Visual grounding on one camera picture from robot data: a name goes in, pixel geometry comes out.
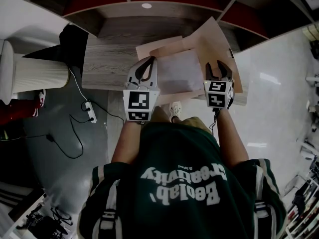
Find person's right forearm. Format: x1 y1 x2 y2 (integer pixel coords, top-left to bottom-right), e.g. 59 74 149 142
215 108 250 169

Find wooden shelf unit red back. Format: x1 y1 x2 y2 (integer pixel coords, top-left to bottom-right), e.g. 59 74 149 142
18 0 319 52

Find dark low table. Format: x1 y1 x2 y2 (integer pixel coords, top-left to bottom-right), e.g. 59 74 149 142
0 179 47 224

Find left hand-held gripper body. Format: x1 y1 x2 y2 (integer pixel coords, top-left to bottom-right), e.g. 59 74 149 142
123 56 160 123

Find white sheet of paper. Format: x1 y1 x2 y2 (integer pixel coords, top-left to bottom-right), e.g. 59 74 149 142
156 48 203 95

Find person's tan shorts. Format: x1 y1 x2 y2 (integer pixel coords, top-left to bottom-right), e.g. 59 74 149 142
151 106 213 135

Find person's green shirt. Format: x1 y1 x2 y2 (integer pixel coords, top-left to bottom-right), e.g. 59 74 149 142
76 121 288 239

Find peach paper folder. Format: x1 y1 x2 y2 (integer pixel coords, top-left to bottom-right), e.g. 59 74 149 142
135 15 244 106

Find white power strip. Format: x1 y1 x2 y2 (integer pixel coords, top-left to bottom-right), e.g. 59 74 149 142
84 100 98 123

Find person's white sneaker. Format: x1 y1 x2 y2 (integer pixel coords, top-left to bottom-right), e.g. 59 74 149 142
168 101 183 123

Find person's left forearm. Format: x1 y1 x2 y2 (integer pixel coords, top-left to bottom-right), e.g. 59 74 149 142
110 120 143 164

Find white ribbed cylinder appliance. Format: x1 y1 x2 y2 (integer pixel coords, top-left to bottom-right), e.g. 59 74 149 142
0 39 71 105

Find white cable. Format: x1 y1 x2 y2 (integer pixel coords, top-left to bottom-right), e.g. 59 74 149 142
68 68 88 102

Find thin gripper cable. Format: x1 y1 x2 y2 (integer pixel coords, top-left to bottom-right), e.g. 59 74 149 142
208 108 221 134

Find white cluttered rack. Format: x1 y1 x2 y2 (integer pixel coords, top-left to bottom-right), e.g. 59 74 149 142
283 155 319 239

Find black cable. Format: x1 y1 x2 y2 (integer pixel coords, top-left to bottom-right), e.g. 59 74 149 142
0 102 125 159

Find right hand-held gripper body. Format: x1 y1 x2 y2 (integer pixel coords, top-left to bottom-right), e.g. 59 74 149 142
202 75 235 110

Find black equipment stand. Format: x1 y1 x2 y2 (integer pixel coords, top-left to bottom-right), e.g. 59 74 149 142
14 203 74 239

